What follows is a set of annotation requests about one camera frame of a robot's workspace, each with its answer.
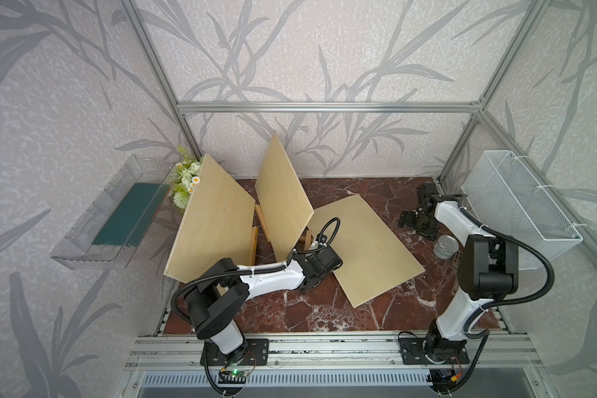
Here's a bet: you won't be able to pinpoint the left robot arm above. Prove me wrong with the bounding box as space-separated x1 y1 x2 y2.
170 217 343 361

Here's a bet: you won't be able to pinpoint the potted artificial flowers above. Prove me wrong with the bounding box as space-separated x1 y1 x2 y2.
172 145 202 211

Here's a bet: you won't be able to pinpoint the wooden board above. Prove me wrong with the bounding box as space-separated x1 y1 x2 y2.
255 134 314 261
164 154 255 283
308 195 425 308

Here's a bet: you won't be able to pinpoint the green mat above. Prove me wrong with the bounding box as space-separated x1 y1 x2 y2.
93 183 167 247

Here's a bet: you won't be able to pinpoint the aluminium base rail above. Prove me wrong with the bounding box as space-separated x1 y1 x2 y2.
124 332 543 371

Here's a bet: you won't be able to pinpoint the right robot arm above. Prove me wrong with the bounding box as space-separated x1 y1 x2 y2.
398 183 555 364

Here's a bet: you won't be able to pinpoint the metal tin can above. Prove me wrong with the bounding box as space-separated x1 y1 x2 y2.
433 235 459 260

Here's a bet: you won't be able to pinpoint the aluminium frame crossbar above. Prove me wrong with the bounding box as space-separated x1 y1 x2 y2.
177 101 479 114

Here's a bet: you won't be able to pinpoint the clear acrylic shelf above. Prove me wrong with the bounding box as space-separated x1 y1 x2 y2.
51 155 176 270

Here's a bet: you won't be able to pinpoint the white wire basket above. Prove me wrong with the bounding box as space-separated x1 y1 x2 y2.
462 150 583 260

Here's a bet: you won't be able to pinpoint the wooden easel frame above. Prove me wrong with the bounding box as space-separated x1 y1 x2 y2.
299 229 313 250
255 204 270 242
248 227 259 265

